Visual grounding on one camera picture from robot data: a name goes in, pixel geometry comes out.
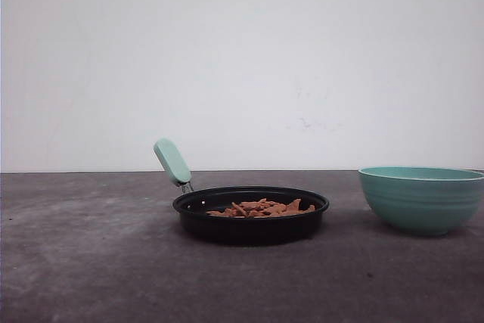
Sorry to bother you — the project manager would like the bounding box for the brown beef pieces pile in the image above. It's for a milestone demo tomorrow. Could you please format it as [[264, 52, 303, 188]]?
[[205, 198, 316, 219]]

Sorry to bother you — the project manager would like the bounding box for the black frying pan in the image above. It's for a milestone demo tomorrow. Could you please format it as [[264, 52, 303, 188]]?
[[154, 138, 330, 245]]

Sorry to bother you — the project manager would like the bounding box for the teal ceramic bowl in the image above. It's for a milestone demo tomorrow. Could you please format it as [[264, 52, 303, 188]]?
[[358, 166, 483, 236]]

